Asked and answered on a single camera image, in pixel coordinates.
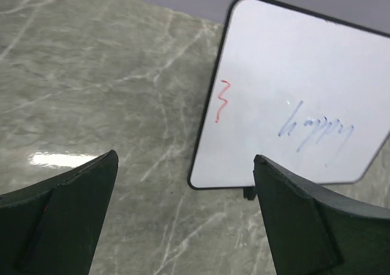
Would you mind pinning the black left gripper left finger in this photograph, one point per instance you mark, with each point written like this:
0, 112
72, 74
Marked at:
53, 226

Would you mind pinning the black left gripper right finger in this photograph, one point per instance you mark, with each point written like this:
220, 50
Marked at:
313, 230

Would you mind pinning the white board black frame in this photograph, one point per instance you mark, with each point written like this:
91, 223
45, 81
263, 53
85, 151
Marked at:
306, 90

